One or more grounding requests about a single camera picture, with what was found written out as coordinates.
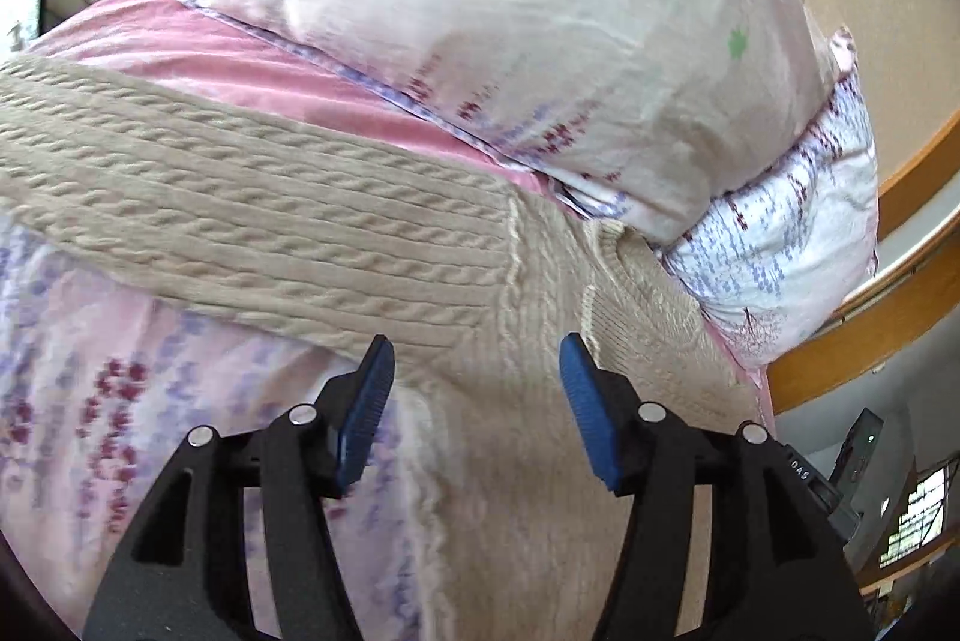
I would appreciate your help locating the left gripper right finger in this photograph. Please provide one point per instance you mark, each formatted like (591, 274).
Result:
(776, 567)

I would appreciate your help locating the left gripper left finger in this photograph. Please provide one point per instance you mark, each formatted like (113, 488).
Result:
(180, 572)

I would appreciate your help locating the computer monitor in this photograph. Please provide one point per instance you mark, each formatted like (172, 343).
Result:
(922, 521)

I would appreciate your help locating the white floral lower pillow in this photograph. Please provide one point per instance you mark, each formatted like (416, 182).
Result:
(771, 262)

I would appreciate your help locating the pink floral bed sheet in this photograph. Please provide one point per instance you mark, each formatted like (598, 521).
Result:
(150, 385)

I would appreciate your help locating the wooden bed frame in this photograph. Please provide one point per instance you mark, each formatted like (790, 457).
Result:
(899, 304)

